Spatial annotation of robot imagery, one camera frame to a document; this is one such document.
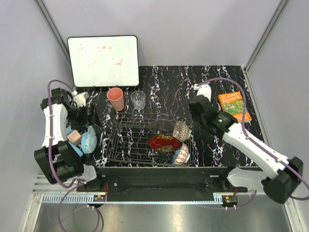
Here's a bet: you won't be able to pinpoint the black wire dish rack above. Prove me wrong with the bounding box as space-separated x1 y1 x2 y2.
106 113 196 167

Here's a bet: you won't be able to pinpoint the white dry-erase board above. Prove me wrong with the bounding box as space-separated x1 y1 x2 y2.
67 35 139 87

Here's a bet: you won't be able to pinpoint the blue and red patterned bowl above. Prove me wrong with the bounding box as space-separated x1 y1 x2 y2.
171 143 190 164

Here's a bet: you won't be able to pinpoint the light blue headphones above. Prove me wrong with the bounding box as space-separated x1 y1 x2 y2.
66 126 97 157

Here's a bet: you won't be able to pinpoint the clear plastic tumbler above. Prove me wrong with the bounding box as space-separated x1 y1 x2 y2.
131 91 146 110

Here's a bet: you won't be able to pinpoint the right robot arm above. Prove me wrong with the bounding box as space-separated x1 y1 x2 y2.
189 95 303 204

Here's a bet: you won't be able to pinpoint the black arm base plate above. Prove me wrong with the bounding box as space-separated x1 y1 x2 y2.
78 167 247 193

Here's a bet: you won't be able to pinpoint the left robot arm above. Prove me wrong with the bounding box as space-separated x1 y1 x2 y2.
34 88 104 191

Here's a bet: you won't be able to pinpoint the clear glass plate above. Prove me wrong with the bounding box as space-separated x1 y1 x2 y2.
149 119 175 135

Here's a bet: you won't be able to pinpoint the pink plastic cup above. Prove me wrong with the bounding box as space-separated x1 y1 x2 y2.
107 87 125 111

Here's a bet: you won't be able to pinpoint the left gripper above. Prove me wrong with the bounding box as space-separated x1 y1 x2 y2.
66 103 102 130

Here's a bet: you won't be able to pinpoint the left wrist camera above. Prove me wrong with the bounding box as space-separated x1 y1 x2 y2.
73 92 89 107

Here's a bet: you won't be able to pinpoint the orange paperback book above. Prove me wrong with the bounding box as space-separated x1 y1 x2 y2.
218 91 252 122

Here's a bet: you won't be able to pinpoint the red floral plate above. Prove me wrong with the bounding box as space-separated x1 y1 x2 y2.
148 134 181 152

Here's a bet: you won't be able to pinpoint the pink power adapter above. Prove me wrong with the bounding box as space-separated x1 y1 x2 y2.
67 130 82 146

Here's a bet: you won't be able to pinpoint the brown patterned bowl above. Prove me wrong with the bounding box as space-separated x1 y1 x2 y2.
172 121 191 142

